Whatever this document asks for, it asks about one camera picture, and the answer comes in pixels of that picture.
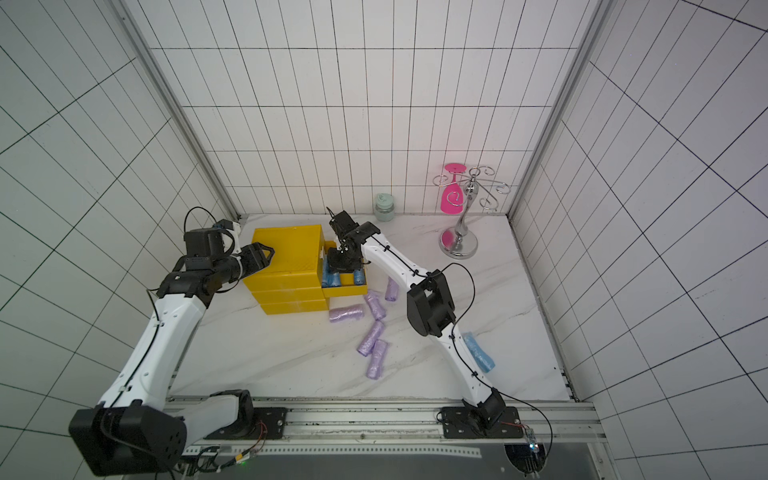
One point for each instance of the yellow drawer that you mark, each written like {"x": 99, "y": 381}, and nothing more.
{"x": 346, "y": 287}

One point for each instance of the purple bag roll upper middle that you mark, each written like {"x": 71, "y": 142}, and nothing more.
{"x": 375, "y": 306}

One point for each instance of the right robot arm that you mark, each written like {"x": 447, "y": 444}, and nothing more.
{"x": 430, "y": 310}

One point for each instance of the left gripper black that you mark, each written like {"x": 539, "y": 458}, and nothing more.
{"x": 257, "y": 258}

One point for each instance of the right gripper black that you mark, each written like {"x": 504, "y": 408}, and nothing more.
{"x": 344, "y": 261}

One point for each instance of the purple bag roll bottom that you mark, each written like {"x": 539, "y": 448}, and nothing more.
{"x": 375, "y": 367}

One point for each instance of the purple bag roll lower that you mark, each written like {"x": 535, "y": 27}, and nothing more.
{"x": 367, "y": 344}

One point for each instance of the blue bag roll top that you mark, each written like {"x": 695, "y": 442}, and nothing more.
{"x": 359, "y": 278}

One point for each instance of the purple bag roll left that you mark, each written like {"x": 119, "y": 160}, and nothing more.
{"x": 351, "y": 312}

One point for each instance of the purple bag roll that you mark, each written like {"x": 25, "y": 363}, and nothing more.
{"x": 375, "y": 306}
{"x": 375, "y": 367}
{"x": 392, "y": 290}
{"x": 351, "y": 312}
{"x": 367, "y": 344}

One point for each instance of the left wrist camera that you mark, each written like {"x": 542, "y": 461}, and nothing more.
{"x": 230, "y": 232}

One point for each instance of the chrome glass rack stand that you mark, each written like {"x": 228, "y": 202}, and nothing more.
{"x": 478, "y": 185}

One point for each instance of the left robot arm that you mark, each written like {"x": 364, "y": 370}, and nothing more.
{"x": 129, "y": 431}

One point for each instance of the yellow drawer cabinet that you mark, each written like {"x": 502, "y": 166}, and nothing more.
{"x": 292, "y": 282}

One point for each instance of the pink plastic wine glass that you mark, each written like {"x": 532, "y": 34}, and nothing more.
{"x": 453, "y": 197}

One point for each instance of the blue bag roll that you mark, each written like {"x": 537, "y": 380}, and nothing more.
{"x": 483, "y": 360}
{"x": 359, "y": 278}
{"x": 330, "y": 278}

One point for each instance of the purple bag roll top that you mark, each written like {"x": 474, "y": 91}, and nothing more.
{"x": 392, "y": 290}

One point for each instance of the mint green jar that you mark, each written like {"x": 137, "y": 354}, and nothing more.
{"x": 384, "y": 207}

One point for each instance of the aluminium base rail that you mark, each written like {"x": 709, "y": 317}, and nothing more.
{"x": 332, "y": 426}

